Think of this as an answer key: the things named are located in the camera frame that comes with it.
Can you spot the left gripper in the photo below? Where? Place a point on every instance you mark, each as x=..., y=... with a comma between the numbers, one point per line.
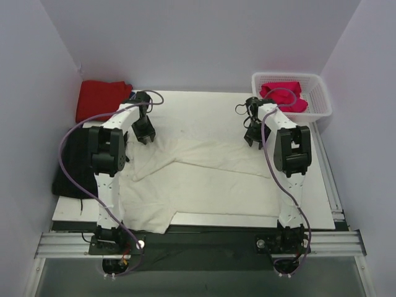
x=143, y=132

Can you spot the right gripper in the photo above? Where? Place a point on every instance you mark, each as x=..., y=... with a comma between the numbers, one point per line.
x=253, y=135

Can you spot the cream white t shirt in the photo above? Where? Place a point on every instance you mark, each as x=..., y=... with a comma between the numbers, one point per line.
x=170, y=176

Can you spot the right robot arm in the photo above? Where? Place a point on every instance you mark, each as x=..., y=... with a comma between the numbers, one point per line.
x=287, y=152

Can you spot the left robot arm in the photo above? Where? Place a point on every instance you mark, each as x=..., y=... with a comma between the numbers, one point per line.
x=107, y=158

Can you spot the pink crumpled t shirt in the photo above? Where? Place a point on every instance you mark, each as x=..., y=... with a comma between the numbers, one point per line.
x=286, y=94

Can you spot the folded red t shirt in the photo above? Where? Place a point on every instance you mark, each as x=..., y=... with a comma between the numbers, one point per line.
x=97, y=97

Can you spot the black t shirt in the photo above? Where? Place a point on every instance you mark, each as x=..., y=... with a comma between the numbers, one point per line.
x=75, y=160

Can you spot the white plastic basket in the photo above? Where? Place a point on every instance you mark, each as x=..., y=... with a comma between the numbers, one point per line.
x=313, y=91

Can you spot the aluminium mounting rail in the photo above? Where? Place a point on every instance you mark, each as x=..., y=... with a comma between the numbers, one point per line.
x=72, y=245

